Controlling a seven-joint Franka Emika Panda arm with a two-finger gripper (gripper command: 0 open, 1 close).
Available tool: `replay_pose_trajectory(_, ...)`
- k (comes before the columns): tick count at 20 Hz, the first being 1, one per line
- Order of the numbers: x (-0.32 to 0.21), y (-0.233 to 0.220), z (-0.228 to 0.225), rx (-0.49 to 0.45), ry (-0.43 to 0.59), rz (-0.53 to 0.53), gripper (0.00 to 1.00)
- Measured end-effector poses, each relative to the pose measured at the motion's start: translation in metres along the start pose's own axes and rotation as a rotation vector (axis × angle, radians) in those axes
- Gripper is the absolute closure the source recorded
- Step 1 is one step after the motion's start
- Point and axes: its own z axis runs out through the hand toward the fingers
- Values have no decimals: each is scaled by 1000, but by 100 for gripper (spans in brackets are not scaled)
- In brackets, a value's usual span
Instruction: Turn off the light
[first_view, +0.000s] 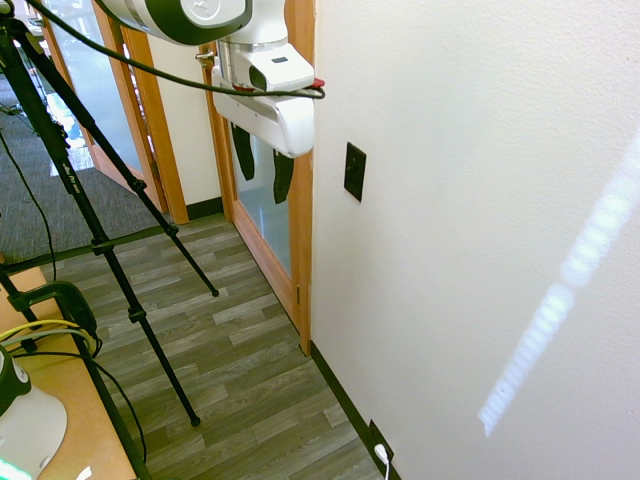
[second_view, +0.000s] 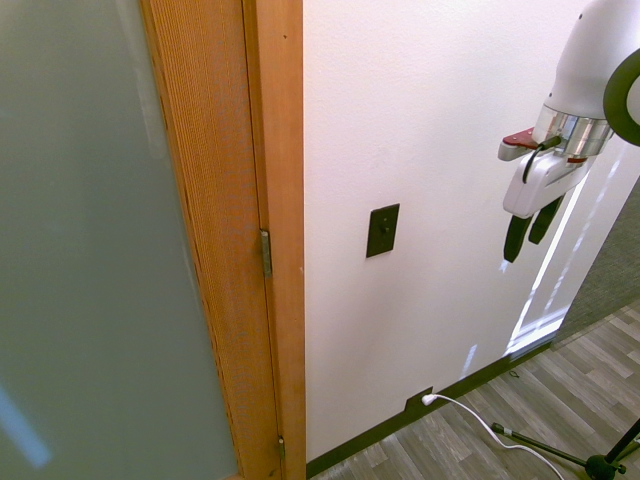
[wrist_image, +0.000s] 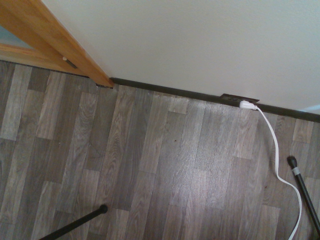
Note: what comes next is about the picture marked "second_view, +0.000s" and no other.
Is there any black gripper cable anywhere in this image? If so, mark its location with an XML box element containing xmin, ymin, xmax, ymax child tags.
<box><xmin>522</xmin><ymin>134</ymin><xmax>561</xmax><ymax>184</ymax></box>

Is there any white power cable with plug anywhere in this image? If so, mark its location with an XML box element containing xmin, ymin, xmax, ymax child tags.
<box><xmin>421</xmin><ymin>393</ymin><xmax>566</xmax><ymax>480</ymax></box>

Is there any black camera tripod stand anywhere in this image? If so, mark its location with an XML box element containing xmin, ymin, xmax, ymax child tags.
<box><xmin>490</xmin><ymin>412</ymin><xmax>640</xmax><ymax>480</ymax></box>

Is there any grey fabric partition panel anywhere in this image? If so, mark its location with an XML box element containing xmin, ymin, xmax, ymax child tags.
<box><xmin>551</xmin><ymin>174</ymin><xmax>640</xmax><ymax>346</ymax></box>

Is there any dark brown light switch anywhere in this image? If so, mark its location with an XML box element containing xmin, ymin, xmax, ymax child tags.
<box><xmin>365</xmin><ymin>203</ymin><xmax>401</xmax><ymax>259</ymax></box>

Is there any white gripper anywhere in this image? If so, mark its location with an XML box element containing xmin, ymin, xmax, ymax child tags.
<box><xmin>502</xmin><ymin>149</ymin><xmax>589</xmax><ymax>264</ymax></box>

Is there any black wall outlet plate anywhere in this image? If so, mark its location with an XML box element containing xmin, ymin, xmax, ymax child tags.
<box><xmin>405</xmin><ymin>384</ymin><xmax>435</xmax><ymax>412</ymax></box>

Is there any wrist camera with red mount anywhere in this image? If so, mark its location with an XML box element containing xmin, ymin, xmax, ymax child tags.
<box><xmin>496</xmin><ymin>128</ymin><xmax>537</xmax><ymax>162</ymax></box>

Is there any black baseboard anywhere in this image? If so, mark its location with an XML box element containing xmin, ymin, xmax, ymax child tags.
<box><xmin>305</xmin><ymin>341</ymin><xmax>554</xmax><ymax>479</ymax></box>

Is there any wooden door with frosted glass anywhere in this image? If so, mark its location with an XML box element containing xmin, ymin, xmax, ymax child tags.
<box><xmin>0</xmin><ymin>0</ymin><xmax>282</xmax><ymax>480</ymax></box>

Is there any wooden door frame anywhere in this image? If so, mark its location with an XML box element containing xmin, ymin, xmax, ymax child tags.
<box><xmin>242</xmin><ymin>0</ymin><xmax>307</xmax><ymax>480</ymax></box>

